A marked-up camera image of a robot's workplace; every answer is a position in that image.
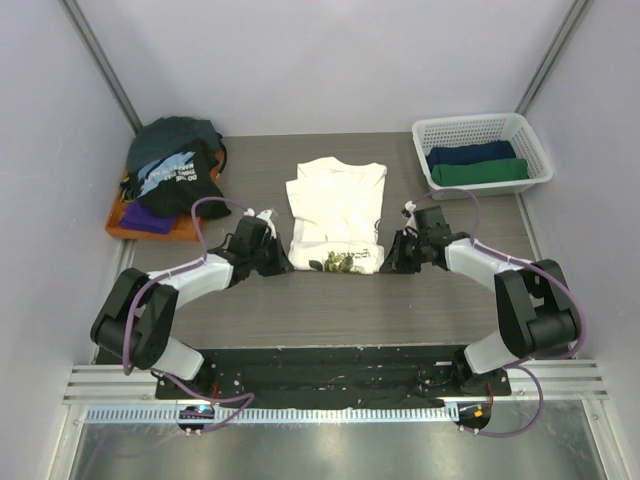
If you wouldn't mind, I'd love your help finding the white t shirt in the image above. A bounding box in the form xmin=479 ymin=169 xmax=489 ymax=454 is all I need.
xmin=286 ymin=157 xmax=387 ymax=275

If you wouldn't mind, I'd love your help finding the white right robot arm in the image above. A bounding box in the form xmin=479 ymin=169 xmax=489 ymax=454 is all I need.
xmin=380 ymin=202 xmax=582 ymax=395

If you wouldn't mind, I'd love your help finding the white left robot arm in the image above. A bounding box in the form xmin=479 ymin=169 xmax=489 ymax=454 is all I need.
xmin=90 ymin=209 xmax=293 ymax=399

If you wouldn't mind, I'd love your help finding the orange wooden tray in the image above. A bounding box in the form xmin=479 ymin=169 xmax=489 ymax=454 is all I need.
xmin=105 ymin=150 xmax=230 ymax=242

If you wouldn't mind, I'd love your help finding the rolled green t shirt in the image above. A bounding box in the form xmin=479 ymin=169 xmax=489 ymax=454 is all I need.
xmin=431 ymin=158 xmax=529 ymax=187

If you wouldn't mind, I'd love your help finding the black printed t shirt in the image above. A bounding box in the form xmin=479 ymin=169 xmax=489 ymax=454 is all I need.
xmin=129 ymin=140 xmax=223 ymax=218

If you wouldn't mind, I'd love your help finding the white plastic basket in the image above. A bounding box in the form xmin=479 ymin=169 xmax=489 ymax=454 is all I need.
xmin=412 ymin=113 xmax=553 ymax=200

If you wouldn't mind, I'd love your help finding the rolled navy t shirt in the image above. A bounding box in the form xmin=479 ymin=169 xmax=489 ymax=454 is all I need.
xmin=427 ymin=140 xmax=516 ymax=168

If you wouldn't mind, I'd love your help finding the purple t shirt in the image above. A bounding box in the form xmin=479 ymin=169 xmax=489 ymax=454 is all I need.
xmin=119 ymin=201 xmax=177 ymax=235

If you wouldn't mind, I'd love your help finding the dark teal t shirt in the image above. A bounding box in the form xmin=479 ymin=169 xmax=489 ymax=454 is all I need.
xmin=126 ymin=116 xmax=223 ymax=173

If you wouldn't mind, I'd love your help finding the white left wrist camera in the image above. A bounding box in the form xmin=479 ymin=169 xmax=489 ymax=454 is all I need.
xmin=243 ymin=208 xmax=278 ymax=239

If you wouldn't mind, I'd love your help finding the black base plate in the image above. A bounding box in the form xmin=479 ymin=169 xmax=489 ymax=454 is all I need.
xmin=155 ymin=345 xmax=512 ymax=410

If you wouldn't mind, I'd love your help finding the white slotted cable duct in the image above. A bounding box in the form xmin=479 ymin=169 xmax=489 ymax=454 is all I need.
xmin=84 ymin=403 xmax=459 ymax=425

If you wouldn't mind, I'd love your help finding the right aluminium frame post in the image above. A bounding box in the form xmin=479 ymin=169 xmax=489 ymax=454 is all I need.
xmin=515 ymin=0 xmax=594 ymax=116

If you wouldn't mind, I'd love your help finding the aluminium frame post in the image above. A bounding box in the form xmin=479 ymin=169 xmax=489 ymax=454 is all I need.
xmin=59 ymin=0 xmax=142 ymax=133
xmin=515 ymin=0 xmax=594 ymax=116

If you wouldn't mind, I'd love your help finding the left aluminium frame post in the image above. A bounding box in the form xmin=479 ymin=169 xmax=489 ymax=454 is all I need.
xmin=59 ymin=0 xmax=142 ymax=133

